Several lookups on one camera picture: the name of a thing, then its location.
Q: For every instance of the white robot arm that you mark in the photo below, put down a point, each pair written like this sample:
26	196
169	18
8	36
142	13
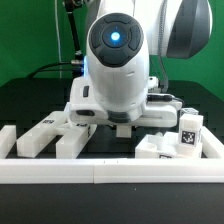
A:
122	35

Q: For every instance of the white chair back frame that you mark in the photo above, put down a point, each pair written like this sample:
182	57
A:
73	137

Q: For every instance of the white U-shaped fence frame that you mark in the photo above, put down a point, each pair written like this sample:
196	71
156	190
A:
44	171

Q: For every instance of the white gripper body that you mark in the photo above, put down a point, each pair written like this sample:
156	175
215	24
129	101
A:
84	109

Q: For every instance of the white chair seat plate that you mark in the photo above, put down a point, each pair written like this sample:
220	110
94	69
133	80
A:
166	147

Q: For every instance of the black camera stand pole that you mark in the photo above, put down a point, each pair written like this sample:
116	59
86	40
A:
70	6

